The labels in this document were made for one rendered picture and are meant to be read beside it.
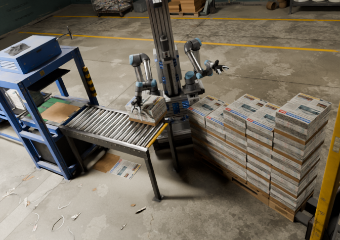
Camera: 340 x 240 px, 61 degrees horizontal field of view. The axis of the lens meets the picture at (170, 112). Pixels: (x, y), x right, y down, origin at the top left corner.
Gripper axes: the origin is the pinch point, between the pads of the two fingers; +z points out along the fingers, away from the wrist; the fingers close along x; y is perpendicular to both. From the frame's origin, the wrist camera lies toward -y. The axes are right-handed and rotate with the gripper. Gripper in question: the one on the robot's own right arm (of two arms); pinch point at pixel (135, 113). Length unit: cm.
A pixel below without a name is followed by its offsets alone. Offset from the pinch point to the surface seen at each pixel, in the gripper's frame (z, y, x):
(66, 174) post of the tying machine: 103, 1, 105
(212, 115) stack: -6, 46, -73
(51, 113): 24, 0, 139
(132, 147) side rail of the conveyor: 33.6, -17.3, -12.6
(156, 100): -15.7, 21.6, -12.6
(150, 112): -3.3, 6.3, -15.6
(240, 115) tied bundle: -16, 17, -113
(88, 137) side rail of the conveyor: 36, -16, 53
